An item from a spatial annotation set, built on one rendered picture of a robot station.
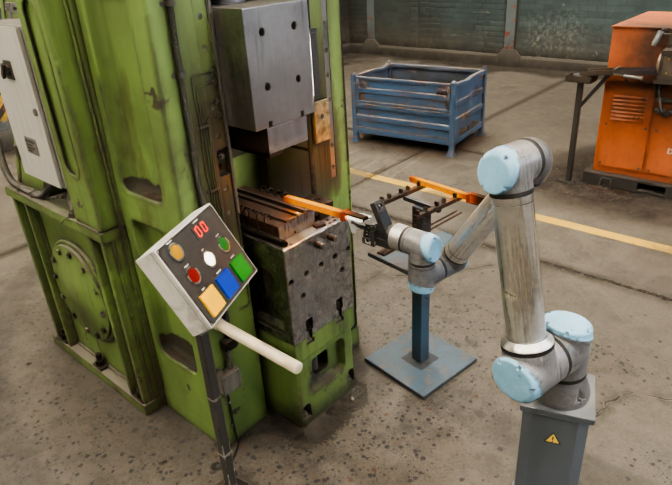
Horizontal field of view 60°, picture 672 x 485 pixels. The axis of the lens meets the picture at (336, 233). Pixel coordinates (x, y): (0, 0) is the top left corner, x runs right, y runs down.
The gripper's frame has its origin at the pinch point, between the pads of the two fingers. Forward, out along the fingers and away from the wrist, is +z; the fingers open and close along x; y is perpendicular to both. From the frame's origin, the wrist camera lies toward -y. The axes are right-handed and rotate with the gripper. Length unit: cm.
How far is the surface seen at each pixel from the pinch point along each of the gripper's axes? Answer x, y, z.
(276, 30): -4, -63, 26
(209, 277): -59, 0, 6
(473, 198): 64, 13, -15
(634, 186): 334, 98, -12
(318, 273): 1.2, 32.0, 18.8
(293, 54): 3, -54, 26
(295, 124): 1.2, -29.0, 25.8
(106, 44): -39, -59, 77
